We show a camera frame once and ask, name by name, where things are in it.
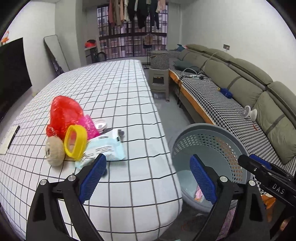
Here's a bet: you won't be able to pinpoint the pink snack wrapper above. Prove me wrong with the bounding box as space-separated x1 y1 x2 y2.
194 185 204 202

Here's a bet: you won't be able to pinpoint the pink plastic mesh basket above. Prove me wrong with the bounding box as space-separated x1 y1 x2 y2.
78 115 100 140

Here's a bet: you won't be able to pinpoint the grey perforated trash basket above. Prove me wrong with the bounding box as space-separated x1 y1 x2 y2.
171 123 253 214

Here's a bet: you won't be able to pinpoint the white small fan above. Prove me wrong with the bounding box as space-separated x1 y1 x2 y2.
243 105 257 121

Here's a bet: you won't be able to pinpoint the olive green sofa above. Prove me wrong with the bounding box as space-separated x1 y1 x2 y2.
178 44 295 165

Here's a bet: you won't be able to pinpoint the beige plush toy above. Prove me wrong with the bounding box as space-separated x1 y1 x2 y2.
45 136 65 167

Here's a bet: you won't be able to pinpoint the blue cloth on sofa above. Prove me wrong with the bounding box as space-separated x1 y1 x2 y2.
220 88 233 99

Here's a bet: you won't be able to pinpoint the dark purple hair claw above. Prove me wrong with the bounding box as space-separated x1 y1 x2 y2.
101 169 107 177

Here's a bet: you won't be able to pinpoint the houndstooth sofa cover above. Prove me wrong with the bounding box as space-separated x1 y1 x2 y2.
169 51 295 175

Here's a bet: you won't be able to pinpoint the white grid tablecloth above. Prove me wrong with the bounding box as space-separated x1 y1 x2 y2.
1 60 182 240

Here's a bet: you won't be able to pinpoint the black pen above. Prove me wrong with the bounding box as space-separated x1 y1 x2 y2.
7 125 20 149

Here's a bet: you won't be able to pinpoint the light blue wipes packet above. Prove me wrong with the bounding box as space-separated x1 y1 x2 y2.
75 128 125 170

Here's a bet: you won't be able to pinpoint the red plastic bag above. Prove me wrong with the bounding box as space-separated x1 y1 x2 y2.
46 95 84 140

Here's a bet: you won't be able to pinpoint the clear round plastic lid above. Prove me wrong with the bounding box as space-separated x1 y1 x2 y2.
94 120 107 133

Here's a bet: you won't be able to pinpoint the dark green pillow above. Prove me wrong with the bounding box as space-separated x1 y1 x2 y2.
173 60 201 73

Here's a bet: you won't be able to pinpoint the grey plastic stool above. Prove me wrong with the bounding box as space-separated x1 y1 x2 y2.
148 67 170 102

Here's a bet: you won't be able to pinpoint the houndstooth storage basket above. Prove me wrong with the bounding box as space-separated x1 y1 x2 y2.
150 50 169 70

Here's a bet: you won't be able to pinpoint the black television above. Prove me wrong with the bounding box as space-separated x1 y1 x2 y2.
0 38 32 118

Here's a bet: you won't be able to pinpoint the hanging clothes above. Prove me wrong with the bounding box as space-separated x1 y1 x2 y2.
108 0 166 30

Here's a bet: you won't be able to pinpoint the yellow square plastic ring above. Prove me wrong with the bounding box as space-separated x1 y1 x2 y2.
63 124 88 162

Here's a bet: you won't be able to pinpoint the white charging cable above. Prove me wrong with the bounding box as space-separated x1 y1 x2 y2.
181 52 219 80

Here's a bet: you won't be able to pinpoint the wall power socket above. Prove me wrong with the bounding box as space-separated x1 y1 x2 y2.
223 44 230 50

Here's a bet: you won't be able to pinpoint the leaning wall mirror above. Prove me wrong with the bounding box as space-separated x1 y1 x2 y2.
44 35 70 76

